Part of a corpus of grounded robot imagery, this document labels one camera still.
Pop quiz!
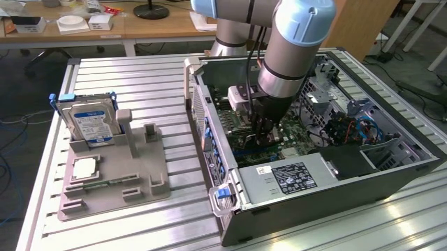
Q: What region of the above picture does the blue wire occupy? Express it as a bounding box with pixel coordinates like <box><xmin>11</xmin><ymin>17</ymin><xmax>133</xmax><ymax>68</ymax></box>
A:
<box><xmin>355</xmin><ymin>116</ymin><xmax>386</xmax><ymax>144</ymax></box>

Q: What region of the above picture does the black plastic air shroud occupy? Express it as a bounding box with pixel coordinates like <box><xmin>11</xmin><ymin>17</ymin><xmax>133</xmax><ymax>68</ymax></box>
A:
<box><xmin>310</xmin><ymin>145</ymin><xmax>382</xmax><ymax>181</ymax></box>

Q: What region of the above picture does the green RAM stick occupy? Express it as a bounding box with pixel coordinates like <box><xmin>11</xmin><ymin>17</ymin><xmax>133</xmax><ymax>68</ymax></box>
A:
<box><xmin>82</xmin><ymin>177</ymin><xmax>128</xmax><ymax>190</ymax></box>

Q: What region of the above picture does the white paper folder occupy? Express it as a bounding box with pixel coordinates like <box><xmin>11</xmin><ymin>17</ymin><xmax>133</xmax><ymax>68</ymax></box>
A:
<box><xmin>190</xmin><ymin>13</ymin><xmax>218</xmax><ymax>32</ymax></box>

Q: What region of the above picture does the silver CPU chip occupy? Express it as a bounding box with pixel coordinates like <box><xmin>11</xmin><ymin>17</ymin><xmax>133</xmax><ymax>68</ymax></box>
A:
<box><xmin>72</xmin><ymin>158</ymin><xmax>99</xmax><ymax>180</ymax></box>

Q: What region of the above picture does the grey metal disk bay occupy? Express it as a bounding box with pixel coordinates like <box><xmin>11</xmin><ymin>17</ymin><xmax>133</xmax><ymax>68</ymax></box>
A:
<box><xmin>359</xmin><ymin>134</ymin><xmax>422</xmax><ymax>172</ymax></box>

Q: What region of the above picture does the black floor stand foot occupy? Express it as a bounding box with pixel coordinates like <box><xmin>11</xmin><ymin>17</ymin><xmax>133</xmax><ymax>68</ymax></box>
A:
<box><xmin>395</xmin><ymin>79</ymin><xmax>447</xmax><ymax>105</ymax></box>

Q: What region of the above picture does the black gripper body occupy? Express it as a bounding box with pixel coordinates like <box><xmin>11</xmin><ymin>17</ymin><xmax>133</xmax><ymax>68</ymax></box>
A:
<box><xmin>251</xmin><ymin>95</ymin><xmax>295</xmax><ymax>147</ymax></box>

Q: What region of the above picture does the wooden desk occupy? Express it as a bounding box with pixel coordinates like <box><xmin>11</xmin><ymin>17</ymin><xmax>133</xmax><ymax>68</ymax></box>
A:
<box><xmin>0</xmin><ymin>0</ymin><xmax>315</xmax><ymax>57</ymax></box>

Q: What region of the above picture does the hard disk in blue caddy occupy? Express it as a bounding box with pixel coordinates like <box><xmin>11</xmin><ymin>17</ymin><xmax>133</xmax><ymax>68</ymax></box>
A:
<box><xmin>48</xmin><ymin>90</ymin><xmax>118</xmax><ymax>149</ymax></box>

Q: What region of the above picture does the black power adaptor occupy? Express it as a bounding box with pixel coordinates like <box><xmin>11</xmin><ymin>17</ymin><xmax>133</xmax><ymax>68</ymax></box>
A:
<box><xmin>375</xmin><ymin>51</ymin><xmax>395</xmax><ymax>64</ymax></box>

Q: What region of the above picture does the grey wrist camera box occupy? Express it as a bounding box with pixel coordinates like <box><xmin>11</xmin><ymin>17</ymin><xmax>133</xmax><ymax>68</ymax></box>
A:
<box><xmin>227</xmin><ymin>84</ymin><xmax>262</xmax><ymax>113</ymax></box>

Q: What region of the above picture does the metal drive cage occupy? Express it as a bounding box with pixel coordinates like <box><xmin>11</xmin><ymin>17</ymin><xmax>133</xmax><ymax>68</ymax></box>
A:
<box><xmin>301</xmin><ymin>61</ymin><xmax>353</xmax><ymax>126</ymax></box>

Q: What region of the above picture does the grey printed parts rack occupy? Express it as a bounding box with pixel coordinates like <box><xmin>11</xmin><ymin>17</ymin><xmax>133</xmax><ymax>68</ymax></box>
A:
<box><xmin>55</xmin><ymin>108</ymin><xmax>173</xmax><ymax>223</ymax></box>

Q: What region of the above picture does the white round part on square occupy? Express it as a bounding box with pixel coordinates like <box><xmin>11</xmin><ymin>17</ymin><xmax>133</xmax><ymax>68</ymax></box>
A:
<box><xmin>55</xmin><ymin>15</ymin><xmax>92</xmax><ymax>35</ymax></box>

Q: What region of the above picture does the black round lamp base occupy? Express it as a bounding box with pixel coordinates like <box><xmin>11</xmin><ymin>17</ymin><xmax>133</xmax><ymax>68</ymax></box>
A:
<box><xmin>134</xmin><ymin>0</ymin><xmax>171</xmax><ymax>20</ymax></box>

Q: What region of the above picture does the green motherboard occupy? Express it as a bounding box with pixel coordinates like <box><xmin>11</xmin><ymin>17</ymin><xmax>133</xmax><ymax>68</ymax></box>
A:
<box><xmin>214</xmin><ymin>90</ymin><xmax>318</xmax><ymax>168</ymax></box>

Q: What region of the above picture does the white box with black top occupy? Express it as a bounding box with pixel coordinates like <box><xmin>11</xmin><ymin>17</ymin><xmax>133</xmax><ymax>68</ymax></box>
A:
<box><xmin>10</xmin><ymin>16</ymin><xmax>48</xmax><ymax>34</ymax></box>

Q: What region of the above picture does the grey power supply unit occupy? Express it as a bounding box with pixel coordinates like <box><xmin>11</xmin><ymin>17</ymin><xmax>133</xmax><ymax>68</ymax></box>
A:
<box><xmin>237</xmin><ymin>153</ymin><xmax>342</xmax><ymax>204</ymax></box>

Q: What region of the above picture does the black chair base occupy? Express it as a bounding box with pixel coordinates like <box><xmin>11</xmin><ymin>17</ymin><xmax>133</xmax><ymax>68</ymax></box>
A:
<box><xmin>23</xmin><ymin>48</ymin><xmax>106</xmax><ymax>77</ymax></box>

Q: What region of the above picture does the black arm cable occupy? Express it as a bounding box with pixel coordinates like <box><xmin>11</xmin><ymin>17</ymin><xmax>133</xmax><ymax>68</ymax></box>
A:
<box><xmin>245</xmin><ymin>25</ymin><xmax>273</xmax><ymax>131</ymax></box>

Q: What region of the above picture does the small white box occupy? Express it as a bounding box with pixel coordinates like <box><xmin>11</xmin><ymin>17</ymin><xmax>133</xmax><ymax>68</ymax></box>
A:
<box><xmin>87</xmin><ymin>14</ymin><xmax>115</xmax><ymax>31</ymax></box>

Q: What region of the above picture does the white table frame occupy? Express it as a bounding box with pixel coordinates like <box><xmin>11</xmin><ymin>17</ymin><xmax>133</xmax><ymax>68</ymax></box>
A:
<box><xmin>382</xmin><ymin>0</ymin><xmax>447</xmax><ymax>72</ymax></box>

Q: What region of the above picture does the black open PC case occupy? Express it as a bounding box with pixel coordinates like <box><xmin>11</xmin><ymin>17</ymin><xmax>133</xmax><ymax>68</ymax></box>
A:
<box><xmin>183</xmin><ymin>47</ymin><xmax>441</xmax><ymax>248</ymax></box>

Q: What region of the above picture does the wooden cabinet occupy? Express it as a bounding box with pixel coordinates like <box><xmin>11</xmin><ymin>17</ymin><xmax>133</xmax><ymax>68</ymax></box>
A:
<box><xmin>321</xmin><ymin>0</ymin><xmax>402</xmax><ymax>62</ymax></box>

